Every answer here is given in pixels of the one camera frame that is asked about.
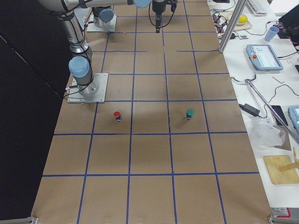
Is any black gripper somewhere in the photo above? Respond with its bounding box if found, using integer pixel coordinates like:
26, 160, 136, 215
152, 0, 167, 33

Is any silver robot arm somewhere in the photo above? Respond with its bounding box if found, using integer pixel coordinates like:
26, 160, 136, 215
92, 6, 114, 28
40, 0, 177, 103

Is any yellow lemon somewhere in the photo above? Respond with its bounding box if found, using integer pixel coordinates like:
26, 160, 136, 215
237, 14, 248, 25

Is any metal crutch pole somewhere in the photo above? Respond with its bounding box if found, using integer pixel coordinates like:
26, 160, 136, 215
231, 74, 299, 144

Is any blue teach pendant tablet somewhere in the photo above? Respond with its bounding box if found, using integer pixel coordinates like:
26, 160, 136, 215
246, 44, 283, 70

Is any blue plastic cup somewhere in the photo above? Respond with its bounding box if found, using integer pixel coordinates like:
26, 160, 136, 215
264, 26, 279, 42

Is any black power adapter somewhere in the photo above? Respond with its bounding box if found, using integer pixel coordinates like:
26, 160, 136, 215
239, 104, 260, 117

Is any black smartphone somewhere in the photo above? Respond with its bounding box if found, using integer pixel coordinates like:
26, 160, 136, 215
271, 105, 288, 127

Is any clear plastic bag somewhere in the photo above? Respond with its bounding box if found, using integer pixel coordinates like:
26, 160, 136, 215
245, 118, 286, 151

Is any wooden cutting board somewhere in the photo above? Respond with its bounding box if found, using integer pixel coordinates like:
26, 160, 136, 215
263, 155, 299, 185

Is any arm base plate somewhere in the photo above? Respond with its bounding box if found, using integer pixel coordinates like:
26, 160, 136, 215
67, 73, 108, 103
86, 14, 117, 33

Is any aluminium frame post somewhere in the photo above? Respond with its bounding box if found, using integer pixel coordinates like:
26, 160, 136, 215
219, 0, 247, 53

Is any red push button switch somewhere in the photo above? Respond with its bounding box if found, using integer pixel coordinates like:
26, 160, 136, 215
113, 111, 122, 122

